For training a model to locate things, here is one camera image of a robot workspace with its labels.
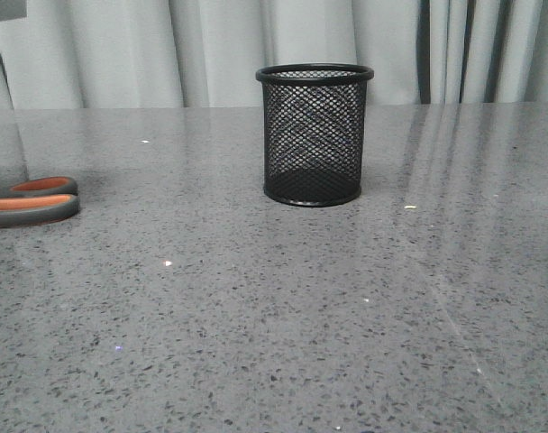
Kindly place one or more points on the black mesh pen bucket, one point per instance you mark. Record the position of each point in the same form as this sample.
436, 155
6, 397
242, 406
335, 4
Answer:
314, 121

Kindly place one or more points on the grey curtain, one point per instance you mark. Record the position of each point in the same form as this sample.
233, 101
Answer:
141, 54

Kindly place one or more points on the grey orange handled scissors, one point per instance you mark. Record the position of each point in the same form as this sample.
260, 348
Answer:
39, 201

